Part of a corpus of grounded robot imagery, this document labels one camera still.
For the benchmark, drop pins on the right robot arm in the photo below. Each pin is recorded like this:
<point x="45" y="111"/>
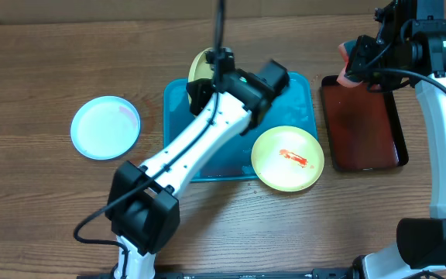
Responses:
<point x="420" y="247"/>

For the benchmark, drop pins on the light blue plate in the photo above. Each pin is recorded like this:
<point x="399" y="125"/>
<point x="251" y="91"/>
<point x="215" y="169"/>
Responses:
<point x="105" y="128"/>

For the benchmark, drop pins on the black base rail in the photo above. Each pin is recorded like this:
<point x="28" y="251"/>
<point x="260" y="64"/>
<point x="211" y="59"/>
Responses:
<point x="318" y="273"/>

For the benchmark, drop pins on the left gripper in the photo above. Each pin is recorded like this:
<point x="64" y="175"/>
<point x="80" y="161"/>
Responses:
<point x="198" y="91"/>

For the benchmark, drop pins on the teal plastic tray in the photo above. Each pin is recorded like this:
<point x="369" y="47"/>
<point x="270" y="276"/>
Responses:
<point x="232" y="162"/>

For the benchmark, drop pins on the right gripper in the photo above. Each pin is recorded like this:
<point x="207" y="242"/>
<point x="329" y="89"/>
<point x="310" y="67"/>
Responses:
<point x="361" y="56"/>

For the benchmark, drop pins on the black red rectangular tray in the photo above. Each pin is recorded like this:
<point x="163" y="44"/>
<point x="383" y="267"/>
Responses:
<point x="364" y="131"/>

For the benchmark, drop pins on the yellow-green plate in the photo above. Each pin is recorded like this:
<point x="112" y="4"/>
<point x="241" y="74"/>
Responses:
<point x="199" y="83"/>
<point x="287" y="158"/>

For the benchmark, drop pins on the dark blue sponge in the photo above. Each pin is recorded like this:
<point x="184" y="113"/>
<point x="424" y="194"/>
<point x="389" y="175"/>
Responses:
<point x="345" y="49"/>

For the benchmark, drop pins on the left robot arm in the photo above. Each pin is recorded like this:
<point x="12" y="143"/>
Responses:
<point x="143" y="203"/>

